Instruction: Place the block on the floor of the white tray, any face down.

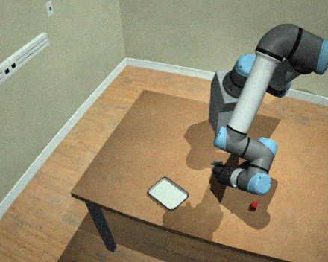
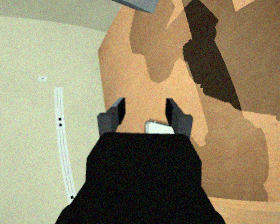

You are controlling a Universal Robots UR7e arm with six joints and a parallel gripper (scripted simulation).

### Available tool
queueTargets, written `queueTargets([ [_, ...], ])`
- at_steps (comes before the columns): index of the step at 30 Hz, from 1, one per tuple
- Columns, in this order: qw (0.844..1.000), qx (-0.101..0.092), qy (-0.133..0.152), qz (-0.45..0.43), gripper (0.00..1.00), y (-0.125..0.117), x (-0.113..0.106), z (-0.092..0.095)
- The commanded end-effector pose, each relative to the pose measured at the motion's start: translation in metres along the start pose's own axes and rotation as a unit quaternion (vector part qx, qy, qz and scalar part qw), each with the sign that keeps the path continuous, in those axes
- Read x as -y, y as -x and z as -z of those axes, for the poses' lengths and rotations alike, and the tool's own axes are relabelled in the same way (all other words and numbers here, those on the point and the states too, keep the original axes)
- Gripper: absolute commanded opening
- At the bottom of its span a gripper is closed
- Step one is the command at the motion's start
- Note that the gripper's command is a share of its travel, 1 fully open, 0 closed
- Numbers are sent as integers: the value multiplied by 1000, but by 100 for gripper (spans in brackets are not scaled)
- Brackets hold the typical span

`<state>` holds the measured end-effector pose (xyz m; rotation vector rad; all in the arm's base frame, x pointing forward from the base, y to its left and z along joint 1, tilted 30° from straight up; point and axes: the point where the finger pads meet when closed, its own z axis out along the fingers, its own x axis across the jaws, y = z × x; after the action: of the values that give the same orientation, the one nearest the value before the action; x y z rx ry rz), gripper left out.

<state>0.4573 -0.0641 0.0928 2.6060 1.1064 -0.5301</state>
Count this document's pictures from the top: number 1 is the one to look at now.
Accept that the red block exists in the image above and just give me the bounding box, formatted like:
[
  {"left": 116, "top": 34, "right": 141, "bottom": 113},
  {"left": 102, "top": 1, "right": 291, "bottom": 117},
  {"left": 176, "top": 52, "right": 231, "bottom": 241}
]
[{"left": 250, "top": 201, "right": 258, "bottom": 211}]

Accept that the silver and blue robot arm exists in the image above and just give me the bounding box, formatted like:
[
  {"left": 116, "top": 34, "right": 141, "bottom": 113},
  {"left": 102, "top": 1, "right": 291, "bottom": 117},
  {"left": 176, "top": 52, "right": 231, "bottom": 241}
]
[{"left": 214, "top": 24, "right": 328, "bottom": 195}]

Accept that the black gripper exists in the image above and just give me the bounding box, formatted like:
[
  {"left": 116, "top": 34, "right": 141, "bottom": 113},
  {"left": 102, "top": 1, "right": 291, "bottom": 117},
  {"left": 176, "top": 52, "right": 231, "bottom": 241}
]
[{"left": 210, "top": 160, "right": 250, "bottom": 190}]

